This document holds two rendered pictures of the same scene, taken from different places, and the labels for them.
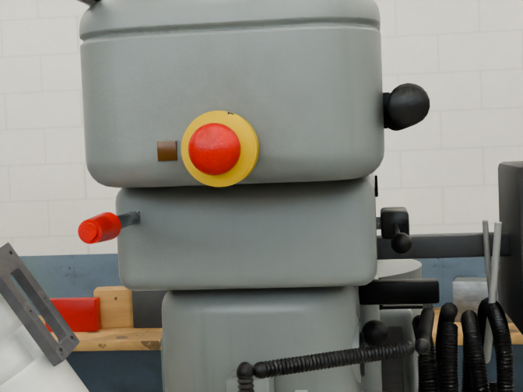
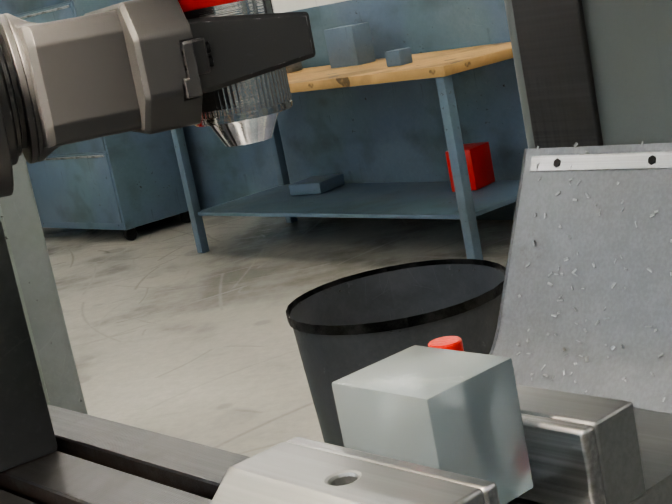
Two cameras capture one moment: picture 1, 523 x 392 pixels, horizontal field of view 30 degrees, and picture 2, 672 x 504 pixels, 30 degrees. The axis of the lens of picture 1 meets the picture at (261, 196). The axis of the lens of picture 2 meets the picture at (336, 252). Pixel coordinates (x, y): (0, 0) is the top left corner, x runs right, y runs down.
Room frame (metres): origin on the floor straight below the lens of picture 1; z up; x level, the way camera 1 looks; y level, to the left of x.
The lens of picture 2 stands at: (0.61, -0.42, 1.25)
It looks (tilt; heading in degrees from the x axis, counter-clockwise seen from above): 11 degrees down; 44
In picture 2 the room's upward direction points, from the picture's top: 11 degrees counter-clockwise
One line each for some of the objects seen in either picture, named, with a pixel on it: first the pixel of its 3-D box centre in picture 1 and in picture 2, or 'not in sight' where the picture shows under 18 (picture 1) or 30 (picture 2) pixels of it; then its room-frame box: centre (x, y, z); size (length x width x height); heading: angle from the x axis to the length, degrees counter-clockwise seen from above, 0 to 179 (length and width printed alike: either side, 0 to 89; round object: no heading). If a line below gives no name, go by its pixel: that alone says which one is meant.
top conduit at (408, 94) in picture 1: (398, 112); not in sight; (1.02, -0.15, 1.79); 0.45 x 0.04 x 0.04; 173
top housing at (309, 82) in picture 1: (255, 98); not in sight; (1.02, 0.00, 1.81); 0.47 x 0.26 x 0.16; 173
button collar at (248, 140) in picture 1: (220, 148); not in sight; (0.77, 0.03, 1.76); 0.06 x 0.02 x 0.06; 83
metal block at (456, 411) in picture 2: not in sight; (432, 434); (0.99, -0.08, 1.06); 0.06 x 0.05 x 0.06; 83
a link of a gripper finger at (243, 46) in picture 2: not in sight; (247, 46); (0.99, -0.02, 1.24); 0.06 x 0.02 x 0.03; 153
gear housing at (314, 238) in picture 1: (264, 221); not in sight; (1.05, 0.00, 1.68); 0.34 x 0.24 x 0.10; 173
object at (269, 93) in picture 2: not in sight; (232, 61); (1.00, 0.00, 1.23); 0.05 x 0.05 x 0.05
